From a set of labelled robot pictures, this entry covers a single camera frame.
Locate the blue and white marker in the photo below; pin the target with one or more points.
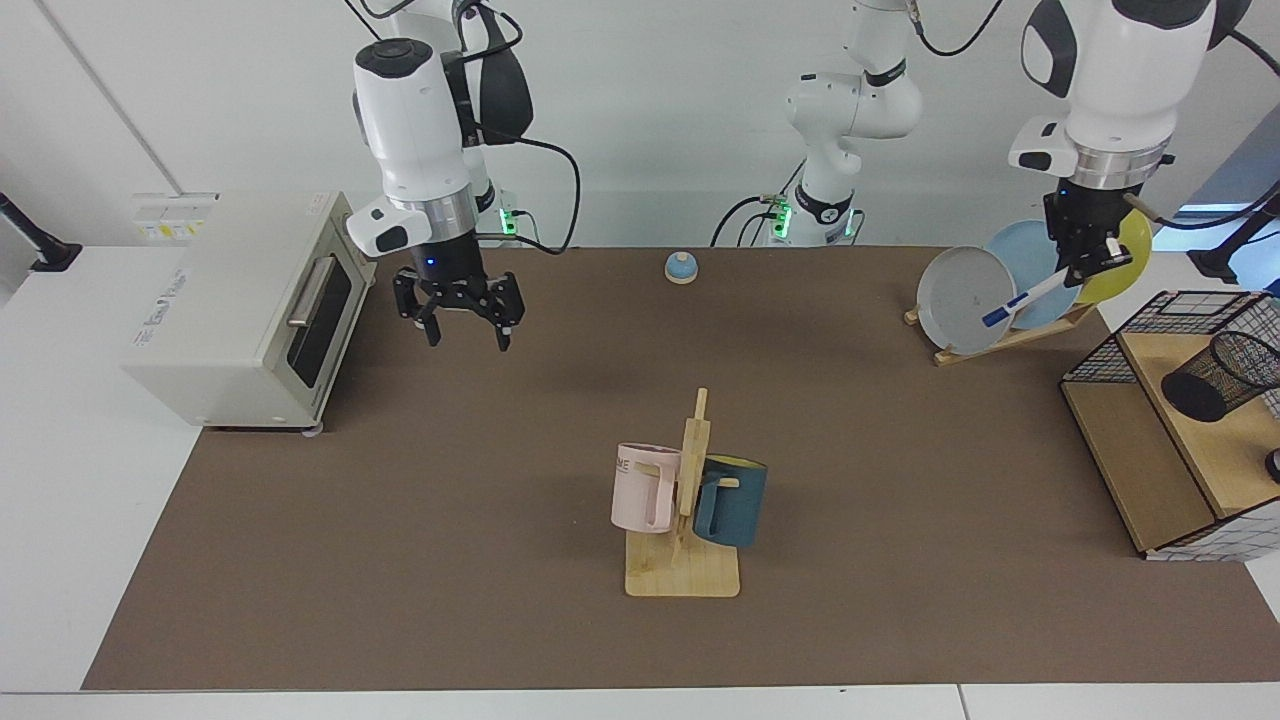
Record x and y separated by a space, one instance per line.
1020 300

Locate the black mesh pen holder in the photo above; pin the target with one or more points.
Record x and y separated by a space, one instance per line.
1220 375

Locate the yellow plate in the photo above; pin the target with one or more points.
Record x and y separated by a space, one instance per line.
1120 280

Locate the light blue plate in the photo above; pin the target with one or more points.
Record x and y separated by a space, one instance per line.
1025 255

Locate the wooden plate rack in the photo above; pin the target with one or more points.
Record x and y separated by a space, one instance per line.
1010 342

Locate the black stand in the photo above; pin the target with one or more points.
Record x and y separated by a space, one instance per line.
1230 255
40 245

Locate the grey plate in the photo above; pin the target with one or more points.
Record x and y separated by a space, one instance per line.
960 295

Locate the small blue round thing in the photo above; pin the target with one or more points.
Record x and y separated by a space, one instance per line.
681 266

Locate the pale toaster oven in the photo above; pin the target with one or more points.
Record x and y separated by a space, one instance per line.
230 320

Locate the pink cup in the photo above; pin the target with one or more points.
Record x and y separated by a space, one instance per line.
640 495

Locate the brown table cloth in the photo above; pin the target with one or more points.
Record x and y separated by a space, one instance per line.
500 550

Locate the black round object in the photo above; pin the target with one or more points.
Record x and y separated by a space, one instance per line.
1274 467

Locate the dark teal cup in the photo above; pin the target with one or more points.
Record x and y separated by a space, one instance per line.
740 505

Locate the wooden cup stand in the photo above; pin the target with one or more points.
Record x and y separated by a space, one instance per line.
685 575

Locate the white wall socket box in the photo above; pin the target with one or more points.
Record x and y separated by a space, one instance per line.
175 215

